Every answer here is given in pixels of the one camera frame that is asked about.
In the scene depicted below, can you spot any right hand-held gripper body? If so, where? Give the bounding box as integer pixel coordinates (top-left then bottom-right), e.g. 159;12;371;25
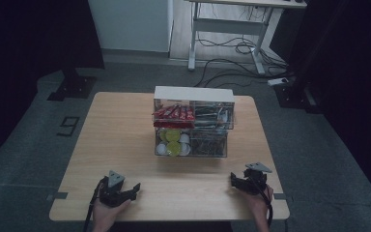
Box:
243;161;273;196

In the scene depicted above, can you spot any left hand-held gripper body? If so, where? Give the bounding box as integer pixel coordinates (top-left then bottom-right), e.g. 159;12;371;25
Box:
98;169;130;208

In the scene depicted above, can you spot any person's left hand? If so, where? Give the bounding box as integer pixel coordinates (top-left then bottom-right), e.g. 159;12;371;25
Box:
91;198;132;232

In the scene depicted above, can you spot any person's right hand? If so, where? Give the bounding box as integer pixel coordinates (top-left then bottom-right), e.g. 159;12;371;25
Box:
239;184;274;232

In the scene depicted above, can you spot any heap of dark thin packets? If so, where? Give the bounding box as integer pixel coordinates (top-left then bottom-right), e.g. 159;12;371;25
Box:
190;130;227;158

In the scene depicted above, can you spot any pile of dark sachets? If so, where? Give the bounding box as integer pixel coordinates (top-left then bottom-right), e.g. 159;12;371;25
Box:
194;105;234;130

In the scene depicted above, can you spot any row of red sachets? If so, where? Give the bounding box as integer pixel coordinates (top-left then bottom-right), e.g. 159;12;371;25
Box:
152;104;196;130

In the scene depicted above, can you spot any black stand base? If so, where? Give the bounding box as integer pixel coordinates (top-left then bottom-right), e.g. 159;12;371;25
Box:
272;78;322;114

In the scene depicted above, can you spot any clear drawer organizer white top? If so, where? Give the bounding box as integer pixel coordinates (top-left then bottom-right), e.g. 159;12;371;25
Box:
152;85;237;159

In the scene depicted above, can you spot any white power strip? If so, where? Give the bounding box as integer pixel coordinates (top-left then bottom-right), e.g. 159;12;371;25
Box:
268;76;290;87

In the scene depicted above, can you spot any black curtain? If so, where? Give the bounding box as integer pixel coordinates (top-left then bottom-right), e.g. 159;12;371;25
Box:
270;0;371;214
0;0;105;172

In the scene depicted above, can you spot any white cabinet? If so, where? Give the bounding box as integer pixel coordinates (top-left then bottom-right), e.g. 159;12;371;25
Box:
87;0;175;54

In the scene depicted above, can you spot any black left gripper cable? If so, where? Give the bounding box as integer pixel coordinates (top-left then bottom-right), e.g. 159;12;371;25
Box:
82;177;106;232

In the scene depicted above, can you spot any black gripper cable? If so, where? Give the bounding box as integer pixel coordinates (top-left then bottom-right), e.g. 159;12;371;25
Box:
82;177;106;232
250;178;273;227

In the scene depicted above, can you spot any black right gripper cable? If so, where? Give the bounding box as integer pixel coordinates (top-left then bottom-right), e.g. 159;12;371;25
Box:
250;178;273;227

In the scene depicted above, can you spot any black stand base plate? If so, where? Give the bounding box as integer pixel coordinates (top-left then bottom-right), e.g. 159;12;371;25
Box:
46;68;98;102

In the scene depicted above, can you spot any coiled black floor cable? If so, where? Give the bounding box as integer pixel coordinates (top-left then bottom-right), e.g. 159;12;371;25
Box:
196;37;273;57

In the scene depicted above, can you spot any white metal frame desk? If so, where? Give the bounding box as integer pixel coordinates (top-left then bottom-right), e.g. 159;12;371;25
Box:
185;0;308;77

